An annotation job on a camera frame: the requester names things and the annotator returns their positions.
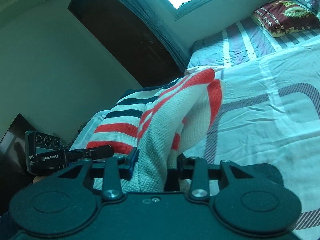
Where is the striped knit dinosaur sweater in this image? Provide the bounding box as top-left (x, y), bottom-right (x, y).
top-left (87, 68), bottom-right (223, 192)

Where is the person's left hand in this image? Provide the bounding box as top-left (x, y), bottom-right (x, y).
top-left (33, 176), bottom-right (47, 184)

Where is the patterned white bed sheet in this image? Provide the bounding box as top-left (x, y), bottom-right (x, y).
top-left (72, 36), bottom-right (319, 239)

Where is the dark wooden door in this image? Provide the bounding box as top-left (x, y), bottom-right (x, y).
top-left (68, 0), bottom-right (183, 87)

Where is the striped purple blue bedding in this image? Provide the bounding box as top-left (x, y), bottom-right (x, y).
top-left (188, 17), bottom-right (319, 68)

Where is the maroon yellow folded blanket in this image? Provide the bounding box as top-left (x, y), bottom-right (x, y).
top-left (252, 0), bottom-right (319, 37)

